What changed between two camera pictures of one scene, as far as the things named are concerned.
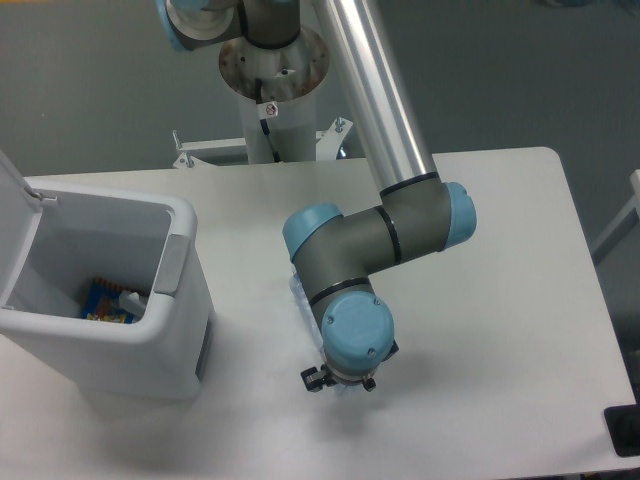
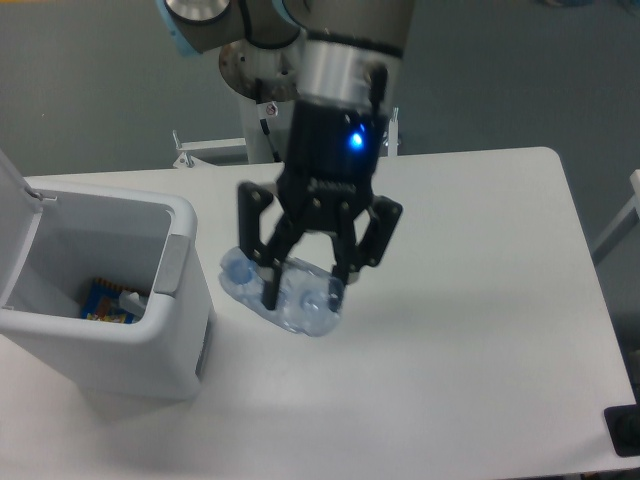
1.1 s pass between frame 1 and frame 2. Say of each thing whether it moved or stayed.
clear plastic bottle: moved
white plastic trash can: stayed
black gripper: moved
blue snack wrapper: stayed
